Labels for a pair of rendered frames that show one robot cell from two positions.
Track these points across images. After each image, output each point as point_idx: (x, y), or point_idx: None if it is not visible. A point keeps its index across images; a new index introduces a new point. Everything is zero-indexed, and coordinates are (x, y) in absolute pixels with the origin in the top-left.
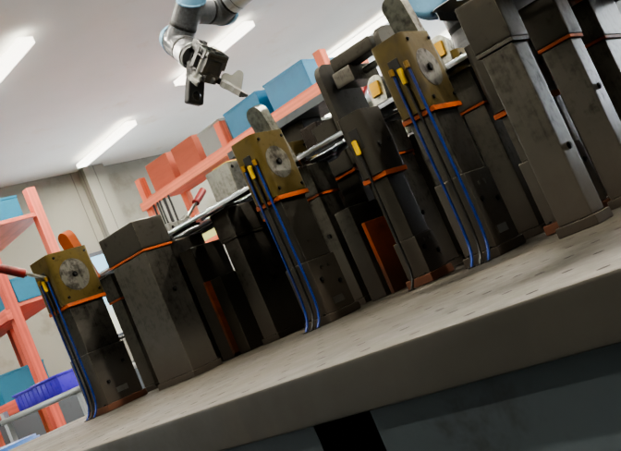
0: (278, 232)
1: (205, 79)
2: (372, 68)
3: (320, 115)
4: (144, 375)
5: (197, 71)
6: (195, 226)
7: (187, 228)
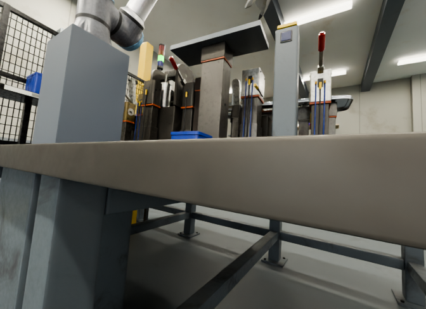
0: None
1: None
2: (170, 80)
3: (201, 45)
4: None
5: (259, 8)
6: (266, 108)
7: (267, 110)
